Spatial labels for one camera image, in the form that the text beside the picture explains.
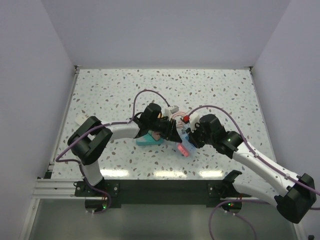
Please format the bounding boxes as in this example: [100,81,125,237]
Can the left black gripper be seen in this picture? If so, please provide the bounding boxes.
[148,117,182,143]

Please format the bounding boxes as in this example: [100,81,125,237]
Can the teal triangular power strip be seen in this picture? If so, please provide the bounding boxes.
[135,131,164,146]

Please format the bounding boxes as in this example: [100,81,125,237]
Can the brownish pink plug adapter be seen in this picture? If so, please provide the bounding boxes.
[151,131,161,141]

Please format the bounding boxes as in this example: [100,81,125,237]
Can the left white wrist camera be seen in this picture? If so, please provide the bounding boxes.
[163,105,179,119]

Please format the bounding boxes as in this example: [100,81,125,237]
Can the blue round power strip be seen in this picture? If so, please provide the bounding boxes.
[180,133,196,152]

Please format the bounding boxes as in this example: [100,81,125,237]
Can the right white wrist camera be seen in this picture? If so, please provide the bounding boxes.
[182,112,200,132]

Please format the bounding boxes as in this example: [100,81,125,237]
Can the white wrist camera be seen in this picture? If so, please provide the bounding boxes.
[163,105,179,119]
[182,112,200,132]

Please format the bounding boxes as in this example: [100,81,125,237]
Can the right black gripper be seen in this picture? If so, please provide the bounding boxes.
[185,121,215,149]

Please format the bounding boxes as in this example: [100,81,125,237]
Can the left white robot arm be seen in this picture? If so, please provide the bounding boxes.
[67,103,182,196]

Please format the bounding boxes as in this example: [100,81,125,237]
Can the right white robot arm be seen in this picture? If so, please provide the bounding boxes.
[182,113,317,224]

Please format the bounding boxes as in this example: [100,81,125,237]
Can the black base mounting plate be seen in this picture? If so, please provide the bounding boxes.
[73,179,248,209]

